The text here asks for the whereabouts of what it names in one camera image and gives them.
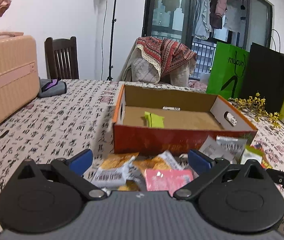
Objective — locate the lime green snack packet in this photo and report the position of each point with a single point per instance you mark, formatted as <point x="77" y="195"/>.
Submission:
<point x="154" y="120"/>

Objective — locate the orange cardboard box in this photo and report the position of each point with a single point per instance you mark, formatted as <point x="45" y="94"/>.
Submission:
<point x="189" y="118"/>

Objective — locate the dark wooden chair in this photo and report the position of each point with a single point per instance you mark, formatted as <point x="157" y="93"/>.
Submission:
<point x="61" y="58"/>

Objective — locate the pink suitcase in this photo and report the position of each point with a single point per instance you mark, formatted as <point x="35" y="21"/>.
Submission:
<point x="19" y="81"/>

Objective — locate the black paper shopping bag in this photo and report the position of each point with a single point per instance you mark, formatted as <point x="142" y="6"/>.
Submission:
<point x="265" y="75"/>

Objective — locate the yellow dried flowers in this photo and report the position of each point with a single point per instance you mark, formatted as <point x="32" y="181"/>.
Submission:
<point x="255" y="107"/>

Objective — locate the white silver snack packet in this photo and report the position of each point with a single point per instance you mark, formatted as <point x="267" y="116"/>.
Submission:
<point x="224" y="147"/>

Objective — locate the green red snack packet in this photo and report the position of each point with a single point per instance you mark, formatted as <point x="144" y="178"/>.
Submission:
<point x="252" y="153"/>

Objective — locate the white orange snack packet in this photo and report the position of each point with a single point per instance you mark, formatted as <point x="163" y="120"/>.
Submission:
<point x="114" y="171"/>

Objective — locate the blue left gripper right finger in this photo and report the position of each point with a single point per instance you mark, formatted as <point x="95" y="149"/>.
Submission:
<point x="199" y="162"/>

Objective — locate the green paper shopping bag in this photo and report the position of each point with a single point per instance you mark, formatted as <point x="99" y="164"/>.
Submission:
<point x="228" y="71"/>

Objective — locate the pink snack packet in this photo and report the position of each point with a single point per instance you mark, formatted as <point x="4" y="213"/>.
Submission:
<point x="167" y="180"/>

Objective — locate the red patterned draped blanket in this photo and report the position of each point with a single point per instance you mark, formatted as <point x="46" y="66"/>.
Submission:
<point x="152" y="60"/>

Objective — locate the grey purple folded cloth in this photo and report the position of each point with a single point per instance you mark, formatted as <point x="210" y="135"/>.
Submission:
<point x="51" y="87"/>

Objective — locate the hanging laundry clothes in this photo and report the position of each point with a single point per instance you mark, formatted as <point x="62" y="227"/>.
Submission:
<point x="211" y="16"/>

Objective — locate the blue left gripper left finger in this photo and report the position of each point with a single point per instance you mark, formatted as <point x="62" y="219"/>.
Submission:
<point x="81" y="162"/>

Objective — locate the orange cracker snack packet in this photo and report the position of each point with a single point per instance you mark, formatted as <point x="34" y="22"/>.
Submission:
<point x="163" y="161"/>

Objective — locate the black studio light stand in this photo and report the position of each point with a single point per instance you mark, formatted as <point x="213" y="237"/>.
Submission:
<point x="109" y="78"/>

